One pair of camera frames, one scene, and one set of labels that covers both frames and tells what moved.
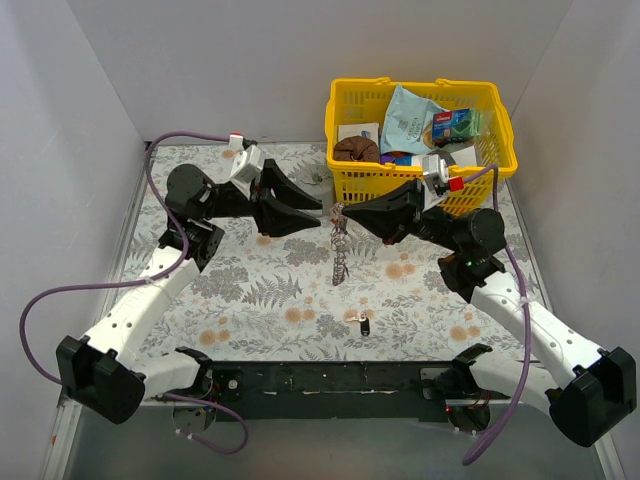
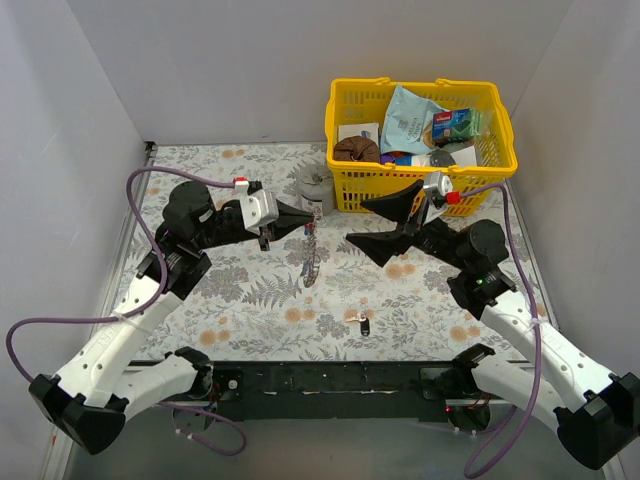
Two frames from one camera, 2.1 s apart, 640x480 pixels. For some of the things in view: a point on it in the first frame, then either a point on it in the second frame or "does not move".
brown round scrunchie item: x=356 y=148 does not move
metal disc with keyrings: x=339 y=244 -> x=311 y=264
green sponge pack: x=457 y=125 does not move
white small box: x=368 y=130 does not move
